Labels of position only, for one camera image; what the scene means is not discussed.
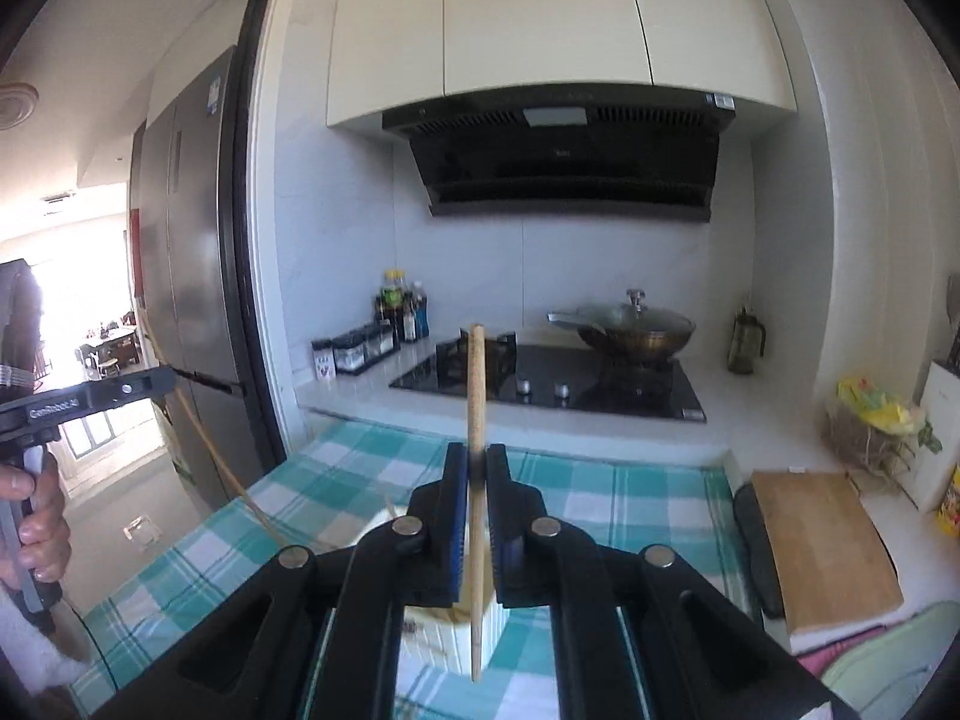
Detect wooden chopstick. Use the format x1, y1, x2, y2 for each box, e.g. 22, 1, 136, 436
467, 323, 487, 683
143, 316, 337, 554

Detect person's left hand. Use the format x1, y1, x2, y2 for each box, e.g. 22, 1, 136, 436
0, 452, 71, 583

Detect wooden cutting board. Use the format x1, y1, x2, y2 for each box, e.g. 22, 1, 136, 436
752, 472, 903, 634

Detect teal plaid tablecloth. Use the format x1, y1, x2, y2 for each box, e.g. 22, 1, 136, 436
70, 419, 760, 718

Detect cream utensil holder box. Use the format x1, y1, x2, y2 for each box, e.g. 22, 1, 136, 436
402, 533, 509, 678

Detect white knife block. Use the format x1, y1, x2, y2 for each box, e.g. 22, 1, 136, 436
911, 362, 960, 514

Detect white spice jar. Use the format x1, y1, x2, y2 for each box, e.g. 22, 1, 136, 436
311, 338, 337, 382

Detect grey refrigerator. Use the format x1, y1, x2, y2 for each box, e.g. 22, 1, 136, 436
135, 47, 280, 511

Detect black gas cooktop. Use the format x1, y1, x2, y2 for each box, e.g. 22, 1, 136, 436
387, 328, 708, 425

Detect black wok with lid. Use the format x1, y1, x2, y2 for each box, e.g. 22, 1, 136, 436
547, 288, 697, 367

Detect sauce bottles group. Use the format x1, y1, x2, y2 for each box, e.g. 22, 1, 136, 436
374, 268, 430, 344

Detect black range hood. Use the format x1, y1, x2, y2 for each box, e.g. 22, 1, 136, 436
382, 83, 737, 223

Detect white upper cabinets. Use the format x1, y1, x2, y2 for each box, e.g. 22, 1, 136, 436
327, 0, 797, 132

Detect wire basket with vegetables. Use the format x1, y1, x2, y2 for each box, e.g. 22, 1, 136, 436
825, 376, 942, 484

